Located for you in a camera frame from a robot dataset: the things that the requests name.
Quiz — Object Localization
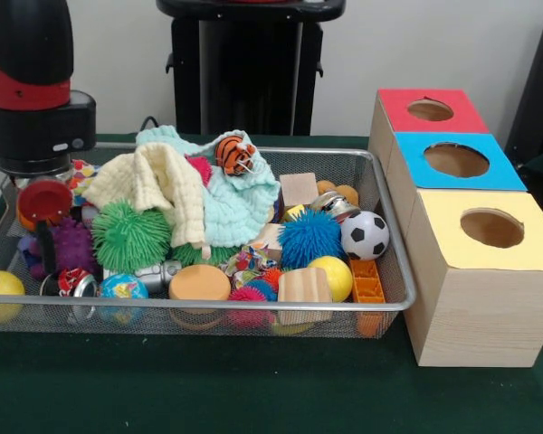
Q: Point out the black cable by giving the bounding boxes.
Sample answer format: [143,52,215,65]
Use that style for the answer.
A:
[138,115,164,135]

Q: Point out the colourful polka dot cloth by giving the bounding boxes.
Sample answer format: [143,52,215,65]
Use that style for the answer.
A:
[66,158,101,207]

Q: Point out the mint green waffle cloth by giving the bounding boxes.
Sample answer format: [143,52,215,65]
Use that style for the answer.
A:
[135,126,281,248]

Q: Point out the plain wooden cube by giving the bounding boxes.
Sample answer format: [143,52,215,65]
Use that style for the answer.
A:
[252,222,285,262]

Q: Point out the shallow clear mesh bin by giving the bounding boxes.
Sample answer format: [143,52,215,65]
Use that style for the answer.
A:
[0,140,418,339]

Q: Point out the small soccer ball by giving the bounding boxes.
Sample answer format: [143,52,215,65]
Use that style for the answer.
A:
[340,210,390,262]

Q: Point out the blue globe ball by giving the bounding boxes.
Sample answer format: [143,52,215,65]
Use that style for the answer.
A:
[97,273,149,300]

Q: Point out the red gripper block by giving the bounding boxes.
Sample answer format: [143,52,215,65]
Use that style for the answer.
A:
[16,175,75,276]

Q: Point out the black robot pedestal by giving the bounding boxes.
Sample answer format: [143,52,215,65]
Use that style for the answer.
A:
[156,0,348,137]

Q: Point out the black chair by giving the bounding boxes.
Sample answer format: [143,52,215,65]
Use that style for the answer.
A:
[504,6,543,171]

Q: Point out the large blue spiky ball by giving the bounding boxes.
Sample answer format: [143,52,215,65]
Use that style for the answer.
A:
[278,208,348,271]

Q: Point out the cream waffle cloth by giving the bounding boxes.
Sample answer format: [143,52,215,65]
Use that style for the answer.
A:
[83,143,209,261]

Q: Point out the purple spiky toy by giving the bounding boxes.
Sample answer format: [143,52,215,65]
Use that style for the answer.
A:
[20,215,99,280]

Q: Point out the yellow smiley ball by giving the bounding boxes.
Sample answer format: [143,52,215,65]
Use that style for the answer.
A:
[0,269,27,325]

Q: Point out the yellow tennis ball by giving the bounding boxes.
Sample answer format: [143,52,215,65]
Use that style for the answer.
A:
[307,255,354,303]

